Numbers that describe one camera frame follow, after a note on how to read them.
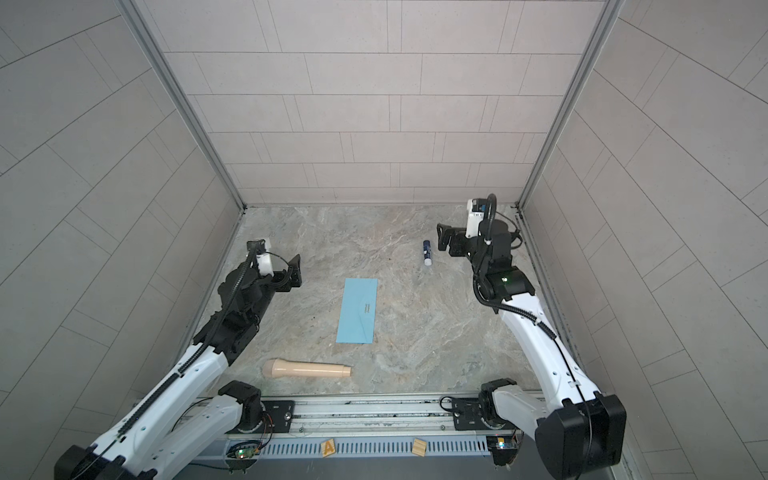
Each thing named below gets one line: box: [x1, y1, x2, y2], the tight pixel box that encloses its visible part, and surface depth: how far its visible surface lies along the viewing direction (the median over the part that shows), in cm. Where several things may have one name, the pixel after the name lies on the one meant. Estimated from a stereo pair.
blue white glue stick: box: [423, 240, 433, 267], surface depth 103 cm
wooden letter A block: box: [321, 438, 336, 458], surface depth 68 cm
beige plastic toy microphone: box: [262, 358, 353, 379], surface depth 79 cm
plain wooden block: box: [412, 438, 427, 457], surface depth 68 cm
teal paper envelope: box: [336, 278, 379, 344], surface depth 91 cm
